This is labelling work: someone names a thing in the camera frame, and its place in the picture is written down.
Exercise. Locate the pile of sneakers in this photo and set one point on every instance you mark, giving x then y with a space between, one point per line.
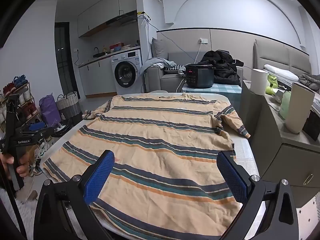
40 152

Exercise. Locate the grey garment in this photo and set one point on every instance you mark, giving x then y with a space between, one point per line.
155 63

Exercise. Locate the kitchen cabinets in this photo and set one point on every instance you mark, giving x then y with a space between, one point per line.
105 10
95 77

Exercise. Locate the light green bottle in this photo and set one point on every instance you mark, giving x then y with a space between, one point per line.
285 105

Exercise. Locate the upper kitchen cabinets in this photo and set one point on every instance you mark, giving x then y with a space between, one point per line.
105 10

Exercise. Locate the range hood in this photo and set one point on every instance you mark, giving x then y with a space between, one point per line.
122 18

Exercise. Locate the white paper towel roll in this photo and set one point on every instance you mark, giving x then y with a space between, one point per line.
258 81

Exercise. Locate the green plush toy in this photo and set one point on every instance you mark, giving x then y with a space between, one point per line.
272 81

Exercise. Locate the black jacket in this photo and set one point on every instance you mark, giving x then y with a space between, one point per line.
225 67

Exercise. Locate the white pillow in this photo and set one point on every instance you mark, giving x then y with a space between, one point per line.
282 71

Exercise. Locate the lower kitchen cabinets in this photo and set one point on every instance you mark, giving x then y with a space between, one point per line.
95 77

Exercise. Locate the white washing machine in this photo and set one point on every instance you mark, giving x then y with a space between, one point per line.
126 73

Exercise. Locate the beige bed headboard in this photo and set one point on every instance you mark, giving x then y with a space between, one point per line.
275 55

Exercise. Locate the dark door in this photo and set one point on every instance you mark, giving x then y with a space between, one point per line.
63 55

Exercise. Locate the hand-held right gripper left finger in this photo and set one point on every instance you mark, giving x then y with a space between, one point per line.
100 175

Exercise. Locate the white wall socket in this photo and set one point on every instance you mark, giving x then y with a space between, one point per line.
203 40

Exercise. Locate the checked tablecloth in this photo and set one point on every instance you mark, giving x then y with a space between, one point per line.
246 152

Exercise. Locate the woven basket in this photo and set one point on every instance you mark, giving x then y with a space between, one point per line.
68 106

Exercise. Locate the grey back cushion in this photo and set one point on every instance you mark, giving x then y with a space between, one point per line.
160 48

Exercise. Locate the black electric pressure cooker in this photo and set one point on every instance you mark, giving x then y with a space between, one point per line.
200 76

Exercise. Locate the tall beige container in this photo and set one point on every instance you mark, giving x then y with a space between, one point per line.
298 107

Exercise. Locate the person's left hand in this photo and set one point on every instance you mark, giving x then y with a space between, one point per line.
23 167

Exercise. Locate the purple bag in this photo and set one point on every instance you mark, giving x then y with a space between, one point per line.
48 108

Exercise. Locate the teal checked cloth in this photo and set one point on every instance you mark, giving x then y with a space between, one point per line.
225 89

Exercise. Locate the stacked kitchen bowls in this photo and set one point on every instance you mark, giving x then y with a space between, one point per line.
115 47

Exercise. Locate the black box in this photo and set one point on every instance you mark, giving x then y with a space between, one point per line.
311 126

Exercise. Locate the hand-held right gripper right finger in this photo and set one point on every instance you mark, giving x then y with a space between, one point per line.
233 177

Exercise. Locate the shoe rack with shoes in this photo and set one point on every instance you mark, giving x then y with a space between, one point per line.
27 105

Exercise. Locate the grey blanket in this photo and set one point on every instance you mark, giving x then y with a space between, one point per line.
310 80

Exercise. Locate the grey sofa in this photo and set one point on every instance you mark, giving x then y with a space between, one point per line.
155 80

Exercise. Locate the houndstooth cushion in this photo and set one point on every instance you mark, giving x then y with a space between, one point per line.
175 68

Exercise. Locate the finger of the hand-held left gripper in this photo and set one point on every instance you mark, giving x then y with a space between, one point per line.
37 127
46 132

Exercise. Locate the striped beige shirt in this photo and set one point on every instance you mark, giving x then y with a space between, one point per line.
162 142

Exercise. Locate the grey side cabinet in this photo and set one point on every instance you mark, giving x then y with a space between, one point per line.
275 160

